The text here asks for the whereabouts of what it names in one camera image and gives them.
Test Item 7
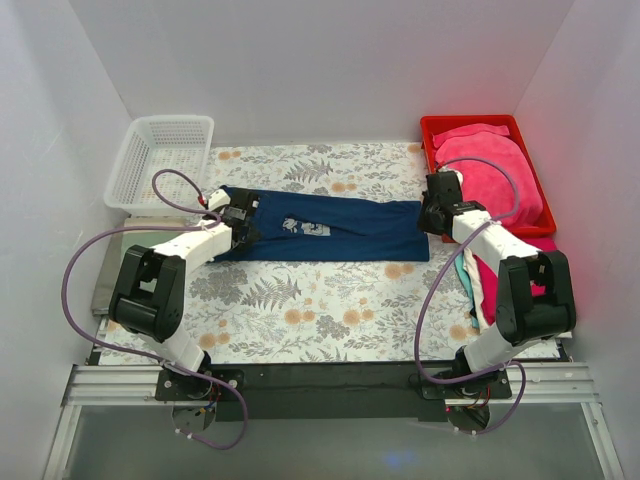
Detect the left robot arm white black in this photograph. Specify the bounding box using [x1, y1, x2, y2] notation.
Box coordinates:
[109, 188, 260, 400]

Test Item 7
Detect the white plastic basket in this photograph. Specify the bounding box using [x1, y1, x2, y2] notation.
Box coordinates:
[103, 115, 214, 217]

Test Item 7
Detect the red plastic bin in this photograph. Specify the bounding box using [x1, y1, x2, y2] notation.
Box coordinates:
[419, 114, 557, 242]

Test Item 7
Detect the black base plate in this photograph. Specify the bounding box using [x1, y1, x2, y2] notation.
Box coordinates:
[154, 360, 514, 424]

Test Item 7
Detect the teal folded t shirt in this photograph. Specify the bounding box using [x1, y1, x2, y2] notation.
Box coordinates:
[454, 254, 475, 310]

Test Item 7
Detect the pink towel in bin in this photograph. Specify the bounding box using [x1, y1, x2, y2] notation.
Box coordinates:
[433, 123, 543, 228]

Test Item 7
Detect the magenta folded t shirt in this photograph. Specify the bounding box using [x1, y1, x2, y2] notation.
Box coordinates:
[473, 237, 556, 326]

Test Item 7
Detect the aluminium rail frame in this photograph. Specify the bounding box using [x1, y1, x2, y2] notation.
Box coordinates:
[43, 362, 624, 479]

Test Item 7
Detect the cream folded t shirt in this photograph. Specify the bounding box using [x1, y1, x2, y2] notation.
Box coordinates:
[463, 249, 489, 332]

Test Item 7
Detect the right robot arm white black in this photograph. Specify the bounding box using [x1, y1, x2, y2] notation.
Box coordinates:
[414, 171, 576, 398]

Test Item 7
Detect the green folded cloth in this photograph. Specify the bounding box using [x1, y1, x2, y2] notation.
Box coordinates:
[91, 217, 187, 317]

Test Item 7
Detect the floral table cloth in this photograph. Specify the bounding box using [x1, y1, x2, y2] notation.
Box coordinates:
[183, 143, 480, 363]

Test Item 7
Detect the navy blue t shirt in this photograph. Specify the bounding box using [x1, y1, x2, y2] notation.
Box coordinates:
[219, 190, 430, 262]

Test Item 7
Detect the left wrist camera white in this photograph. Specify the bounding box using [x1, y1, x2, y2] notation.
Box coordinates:
[198, 188, 231, 211]

